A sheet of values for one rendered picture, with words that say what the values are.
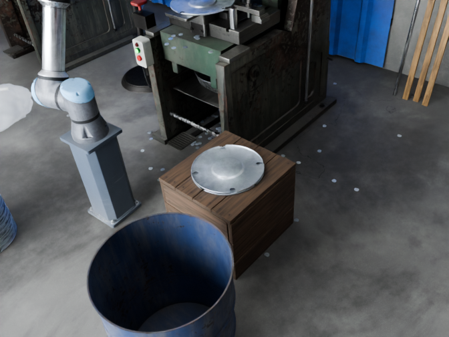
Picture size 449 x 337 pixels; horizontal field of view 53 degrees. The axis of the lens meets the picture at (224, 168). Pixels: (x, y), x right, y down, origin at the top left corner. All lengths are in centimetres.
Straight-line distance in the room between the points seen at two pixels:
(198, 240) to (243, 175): 36
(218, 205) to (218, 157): 27
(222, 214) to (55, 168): 124
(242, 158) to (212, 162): 12
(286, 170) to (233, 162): 21
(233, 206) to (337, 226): 60
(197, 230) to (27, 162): 145
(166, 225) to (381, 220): 103
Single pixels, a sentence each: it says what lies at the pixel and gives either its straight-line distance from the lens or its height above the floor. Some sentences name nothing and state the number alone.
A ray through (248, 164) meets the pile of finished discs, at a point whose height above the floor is 36.
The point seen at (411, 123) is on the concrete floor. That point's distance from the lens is 274.
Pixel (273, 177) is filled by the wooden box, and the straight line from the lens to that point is 174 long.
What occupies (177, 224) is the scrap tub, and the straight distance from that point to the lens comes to 149.
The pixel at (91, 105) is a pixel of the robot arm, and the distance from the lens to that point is 184.
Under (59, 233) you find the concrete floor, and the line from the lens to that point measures 221.
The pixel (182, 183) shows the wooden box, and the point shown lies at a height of 35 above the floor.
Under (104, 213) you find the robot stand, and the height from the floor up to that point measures 6.
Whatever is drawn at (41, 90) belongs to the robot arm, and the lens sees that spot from 192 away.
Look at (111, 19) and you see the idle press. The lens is 375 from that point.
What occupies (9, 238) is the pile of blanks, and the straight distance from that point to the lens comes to 226.
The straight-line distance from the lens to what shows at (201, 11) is 204.
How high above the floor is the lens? 151
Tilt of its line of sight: 40 degrees down
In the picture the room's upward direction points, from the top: 5 degrees counter-clockwise
